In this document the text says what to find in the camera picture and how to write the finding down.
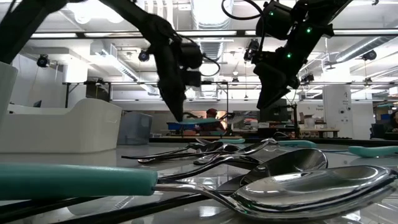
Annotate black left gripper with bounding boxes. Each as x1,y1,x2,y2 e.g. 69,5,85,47
146,22,205,123

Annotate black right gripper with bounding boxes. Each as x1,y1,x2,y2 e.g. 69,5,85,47
252,46,301,110

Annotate silver spoon mint green handle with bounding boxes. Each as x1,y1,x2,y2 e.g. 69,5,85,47
262,138,318,149
0,164,398,222
216,138,247,144
347,144,398,159
181,117,221,125

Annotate all-black spoon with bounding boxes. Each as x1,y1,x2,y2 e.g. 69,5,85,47
57,148,330,224
136,151,224,165
192,138,279,166
0,154,265,218
120,141,233,161

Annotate black monitor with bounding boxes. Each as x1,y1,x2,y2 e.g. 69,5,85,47
259,98,290,123

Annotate blue storage bins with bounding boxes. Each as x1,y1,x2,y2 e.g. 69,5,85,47
167,122,200,130

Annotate person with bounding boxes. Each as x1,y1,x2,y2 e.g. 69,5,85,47
198,108,225,136

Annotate grey plastic bin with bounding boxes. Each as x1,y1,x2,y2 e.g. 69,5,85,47
117,111,154,146

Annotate wooden workbench desk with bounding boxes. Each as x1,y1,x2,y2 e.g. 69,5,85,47
298,126,340,139

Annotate black overhead beam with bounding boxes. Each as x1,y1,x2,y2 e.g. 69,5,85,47
29,29,398,40

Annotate white pillar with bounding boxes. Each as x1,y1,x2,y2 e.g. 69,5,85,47
322,84,354,139

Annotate clear plastic bin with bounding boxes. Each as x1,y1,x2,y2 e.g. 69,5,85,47
0,61,19,125
0,98,123,154

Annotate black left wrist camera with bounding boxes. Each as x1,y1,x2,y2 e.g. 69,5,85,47
185,70,203,88

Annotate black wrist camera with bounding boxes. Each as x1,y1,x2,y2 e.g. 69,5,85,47
244,39,261,62
185,70,203,88

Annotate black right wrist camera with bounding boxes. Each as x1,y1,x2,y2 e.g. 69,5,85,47
244,39,261,62

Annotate black pipe rail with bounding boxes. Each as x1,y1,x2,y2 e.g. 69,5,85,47
62,80,398,108

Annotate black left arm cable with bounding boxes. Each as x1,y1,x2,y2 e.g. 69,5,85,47
200,53,221,78

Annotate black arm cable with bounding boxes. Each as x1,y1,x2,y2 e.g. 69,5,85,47
200,53,221,78
221,0,267,52

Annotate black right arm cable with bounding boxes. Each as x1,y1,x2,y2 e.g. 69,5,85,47
221,0,267,52

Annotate silver ceiling duct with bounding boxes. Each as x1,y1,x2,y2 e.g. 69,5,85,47
335,35,398,63
189,0,234,60

